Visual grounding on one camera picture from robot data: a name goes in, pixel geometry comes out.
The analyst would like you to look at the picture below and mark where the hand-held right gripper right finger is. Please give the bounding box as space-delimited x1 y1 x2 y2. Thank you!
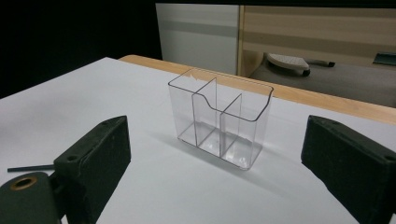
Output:
300 114 396 224

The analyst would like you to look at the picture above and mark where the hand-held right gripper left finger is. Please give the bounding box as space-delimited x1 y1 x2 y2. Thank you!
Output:
53 115 132 224

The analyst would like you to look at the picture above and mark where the thin black stick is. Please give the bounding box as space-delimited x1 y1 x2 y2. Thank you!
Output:
7 163 56 174

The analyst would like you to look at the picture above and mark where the clear plastic divided organizer box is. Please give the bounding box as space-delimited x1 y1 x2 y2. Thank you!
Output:
167 67 275 171

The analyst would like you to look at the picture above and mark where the dark green flat object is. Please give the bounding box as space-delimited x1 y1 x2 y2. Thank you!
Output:
372 51 396 67

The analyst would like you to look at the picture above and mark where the white chair base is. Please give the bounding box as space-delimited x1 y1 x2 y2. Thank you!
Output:
264 52 336 77

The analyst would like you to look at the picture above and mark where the beige striped cabinet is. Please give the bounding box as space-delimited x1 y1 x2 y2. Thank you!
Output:
236 5 396 78

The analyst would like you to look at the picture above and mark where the white cabinet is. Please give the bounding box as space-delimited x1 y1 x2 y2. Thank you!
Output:
155 3 241 76

